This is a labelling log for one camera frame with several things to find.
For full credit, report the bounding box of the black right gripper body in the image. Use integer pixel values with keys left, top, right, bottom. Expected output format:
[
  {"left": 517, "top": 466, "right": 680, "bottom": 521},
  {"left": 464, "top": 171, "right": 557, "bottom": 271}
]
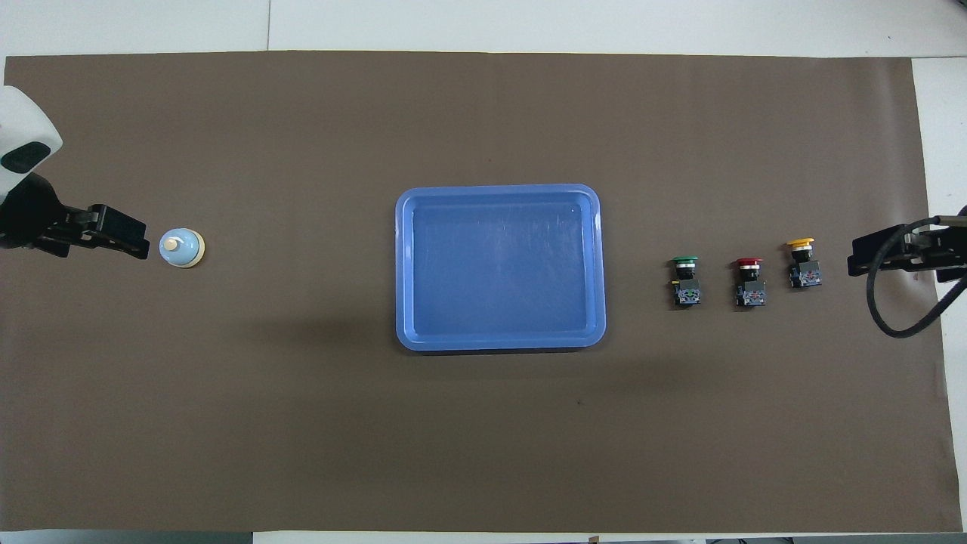
[{"left": 937, "top": 204, "right": 967, "bottom": 285}]

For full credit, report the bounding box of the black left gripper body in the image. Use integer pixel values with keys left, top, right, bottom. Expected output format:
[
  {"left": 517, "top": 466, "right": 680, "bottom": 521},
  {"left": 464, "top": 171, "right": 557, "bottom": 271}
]
[{"left": 0, "top": 172, "right": 67, "bottom": 251}]

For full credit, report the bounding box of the yellow push button switch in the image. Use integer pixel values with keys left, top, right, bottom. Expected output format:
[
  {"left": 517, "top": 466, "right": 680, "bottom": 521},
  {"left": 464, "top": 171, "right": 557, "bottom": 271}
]
[{"left": 786, "top": 238, "right": 823, "bottom": 289}]

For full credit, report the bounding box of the red push button switch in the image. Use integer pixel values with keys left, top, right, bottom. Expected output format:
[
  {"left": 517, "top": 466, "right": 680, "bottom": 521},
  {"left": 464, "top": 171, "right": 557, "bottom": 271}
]
[{"left": 735, "top": 258, "right": 768, "bottom": 308}]

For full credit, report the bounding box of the green push button switch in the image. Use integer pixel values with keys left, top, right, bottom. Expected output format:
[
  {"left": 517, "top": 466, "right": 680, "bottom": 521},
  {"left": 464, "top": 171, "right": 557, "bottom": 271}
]
[{"left": 669, "top": 256, "right": 703, "bottom": 308}]

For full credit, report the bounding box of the light blue call bell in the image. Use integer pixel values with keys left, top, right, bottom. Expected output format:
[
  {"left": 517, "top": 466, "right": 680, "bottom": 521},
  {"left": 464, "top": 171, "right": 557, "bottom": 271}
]
[{"left": 159, "top": 227, "right": 205, "bottom": 269}]

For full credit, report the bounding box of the blue plastic tray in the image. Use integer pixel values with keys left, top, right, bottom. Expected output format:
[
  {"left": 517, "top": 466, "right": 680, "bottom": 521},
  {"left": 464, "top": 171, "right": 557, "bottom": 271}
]
[{"left": 395, "top": 184, "right": 607, "bottom": 352}]

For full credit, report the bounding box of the brown table mat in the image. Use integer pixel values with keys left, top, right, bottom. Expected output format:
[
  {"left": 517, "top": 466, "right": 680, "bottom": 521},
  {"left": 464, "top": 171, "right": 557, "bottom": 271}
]
[{"left": 0, "top": 51, "right": 954, "bottom": 533}]

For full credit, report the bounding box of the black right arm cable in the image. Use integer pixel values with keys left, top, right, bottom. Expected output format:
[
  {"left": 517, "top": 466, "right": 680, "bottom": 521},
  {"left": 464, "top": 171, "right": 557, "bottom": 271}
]
[{"left": 866, "top": 215, "right": 967, "bottom": 338}]

